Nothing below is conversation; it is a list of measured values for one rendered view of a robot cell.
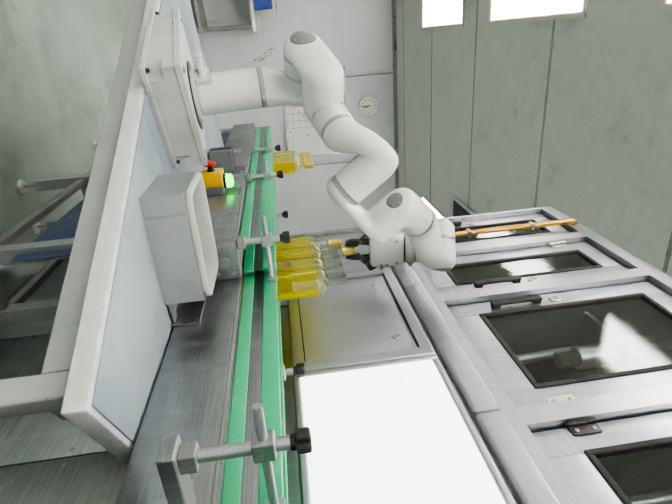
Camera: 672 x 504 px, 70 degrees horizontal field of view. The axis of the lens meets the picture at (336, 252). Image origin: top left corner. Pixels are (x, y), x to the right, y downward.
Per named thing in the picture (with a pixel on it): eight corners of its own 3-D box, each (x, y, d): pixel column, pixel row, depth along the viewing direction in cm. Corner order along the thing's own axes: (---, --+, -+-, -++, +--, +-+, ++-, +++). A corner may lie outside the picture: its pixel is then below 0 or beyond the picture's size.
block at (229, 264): (212, 283, 115) (242, 279, 115) (205, 246, 111) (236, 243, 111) (214, 276, 118) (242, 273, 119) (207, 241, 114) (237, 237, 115)
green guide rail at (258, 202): (239, 246, 117) (272, 243, 118) (238, 243, 116) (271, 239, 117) (256, 128, 276) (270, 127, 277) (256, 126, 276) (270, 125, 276)
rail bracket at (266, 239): (243, 286, 116) (295, 280, 117) (232, 221, 109) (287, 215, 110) (244, 280, 119) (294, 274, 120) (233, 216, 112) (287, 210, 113)
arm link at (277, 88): (264, 119, 119) (328, 110, 121) (258, 72, 108) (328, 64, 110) (259, 94, 124) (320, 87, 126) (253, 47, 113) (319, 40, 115)
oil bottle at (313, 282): (246, 305, 122) (329, 295, 124) (243, 285, 120) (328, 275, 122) (247, 294, 127) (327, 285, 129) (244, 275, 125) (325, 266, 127)
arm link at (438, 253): (400, 206, 121) (431, 232, 138) (400, 255, 117) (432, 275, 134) (432, 199, 116) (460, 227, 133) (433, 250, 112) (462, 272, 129)
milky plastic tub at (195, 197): (167, 306, 95) (211, 300, 96) (140, 197, 86) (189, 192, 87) (181, 268, 111) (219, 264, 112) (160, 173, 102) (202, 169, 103)
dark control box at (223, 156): (210, 174, 173) (234, 172, 173) (206, 152, 169) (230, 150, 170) (212, 169, 180) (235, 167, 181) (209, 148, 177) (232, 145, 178)
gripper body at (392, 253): (408, 259, 145) (371, 259, 147) (408, 227, 141) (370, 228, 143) (408, 270, 138) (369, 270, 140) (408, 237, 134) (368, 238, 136)
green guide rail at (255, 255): (243, 274, 120) (275, 270, 121) (243, 270, 119) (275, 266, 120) (258, 141, 279) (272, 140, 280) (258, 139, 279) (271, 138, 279)
